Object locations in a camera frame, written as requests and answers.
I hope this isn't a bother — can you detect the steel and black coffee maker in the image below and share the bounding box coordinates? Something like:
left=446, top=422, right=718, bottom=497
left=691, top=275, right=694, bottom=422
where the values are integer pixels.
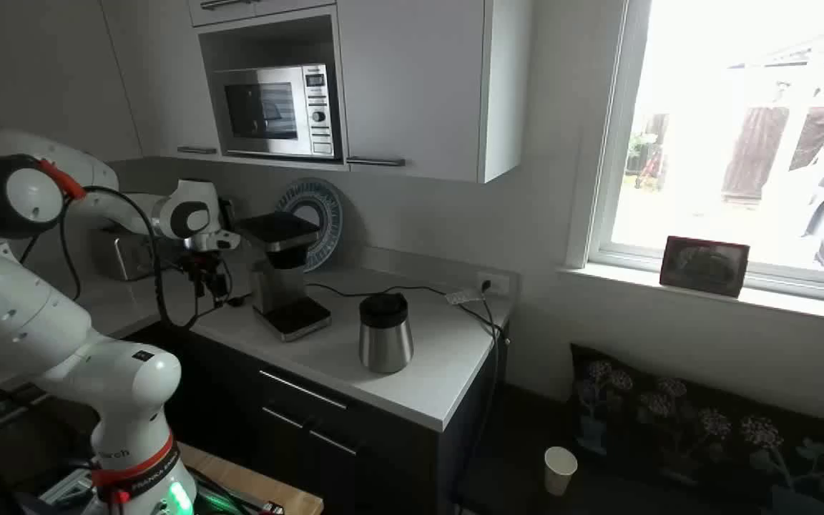
left=236, top=209, right=335, bottom=344

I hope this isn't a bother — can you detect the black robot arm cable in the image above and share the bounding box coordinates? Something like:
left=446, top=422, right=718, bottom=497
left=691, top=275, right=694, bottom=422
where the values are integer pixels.
left=19, top=183, right=206, bottom=332

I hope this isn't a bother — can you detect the long steel drawer handle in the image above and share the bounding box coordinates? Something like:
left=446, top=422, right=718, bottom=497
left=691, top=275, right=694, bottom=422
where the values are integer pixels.
left=259, top=366, right=350, bottom=411

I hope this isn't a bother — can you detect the dark lower drawer cabinet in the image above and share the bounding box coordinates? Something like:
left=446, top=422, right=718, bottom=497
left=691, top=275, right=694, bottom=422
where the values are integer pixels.
left=130, top=324, right=508, bottom=515

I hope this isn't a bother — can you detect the small dark picture frame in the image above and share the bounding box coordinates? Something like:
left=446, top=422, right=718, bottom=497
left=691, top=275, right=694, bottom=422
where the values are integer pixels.
left=659, top=235, right=752, bottom=299

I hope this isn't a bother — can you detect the white upper kitchen cabinet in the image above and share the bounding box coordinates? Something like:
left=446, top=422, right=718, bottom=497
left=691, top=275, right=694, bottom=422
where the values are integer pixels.
left=102, top=0, right=536, bottom=186

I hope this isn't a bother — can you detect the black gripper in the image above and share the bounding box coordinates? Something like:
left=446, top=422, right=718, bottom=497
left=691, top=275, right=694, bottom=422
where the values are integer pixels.
left=180, top=243, right=242, bottom=305

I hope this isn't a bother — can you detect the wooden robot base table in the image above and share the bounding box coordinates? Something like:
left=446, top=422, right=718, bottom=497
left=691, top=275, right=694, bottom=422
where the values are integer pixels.
left=179, top=439, right=328, bottom=515

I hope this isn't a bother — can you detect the black coffee maker power cable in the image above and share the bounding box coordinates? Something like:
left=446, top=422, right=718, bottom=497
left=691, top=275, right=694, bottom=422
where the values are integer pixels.
left=308, top=276, right=483, bottom=309

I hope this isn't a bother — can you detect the short steel drawer handle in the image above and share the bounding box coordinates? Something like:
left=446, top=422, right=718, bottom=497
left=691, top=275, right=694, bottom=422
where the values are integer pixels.
left=262, top=404, right=308, bottom=431
left=308, top=425, right=362, bottom=459

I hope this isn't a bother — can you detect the steel thermal carafe black lid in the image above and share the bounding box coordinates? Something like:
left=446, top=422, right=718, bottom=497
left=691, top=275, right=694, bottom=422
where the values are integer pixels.
left=358, top=289, right=418, bottom=378

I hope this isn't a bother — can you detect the dark floral cushion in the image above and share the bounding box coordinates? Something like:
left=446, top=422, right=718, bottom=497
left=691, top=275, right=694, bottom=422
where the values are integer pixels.
left=568, top=341, right=824, bottom=515

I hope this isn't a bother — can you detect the white window frame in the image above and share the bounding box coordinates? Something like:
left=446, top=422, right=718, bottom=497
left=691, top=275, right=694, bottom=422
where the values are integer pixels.
left=565, top=0, right=824, bottom=309

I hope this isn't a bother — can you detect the white wall outlet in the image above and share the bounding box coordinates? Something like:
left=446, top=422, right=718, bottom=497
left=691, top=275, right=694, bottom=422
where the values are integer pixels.
left=476, top=271, right=516, bottom=298

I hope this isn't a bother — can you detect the blue patterned decorative plate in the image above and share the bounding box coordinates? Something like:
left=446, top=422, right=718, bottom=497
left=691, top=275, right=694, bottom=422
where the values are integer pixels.
left=279, top=176, right=350, bottom=275

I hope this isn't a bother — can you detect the white paper cup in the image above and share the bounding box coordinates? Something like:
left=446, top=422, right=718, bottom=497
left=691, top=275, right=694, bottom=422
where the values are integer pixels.
left=541, top=442, right=582, bottom=499

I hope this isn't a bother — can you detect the stainless steel microwave oven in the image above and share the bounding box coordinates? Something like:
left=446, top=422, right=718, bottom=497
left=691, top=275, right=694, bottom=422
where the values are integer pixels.
left=206, top=63, right=340, bottom=163

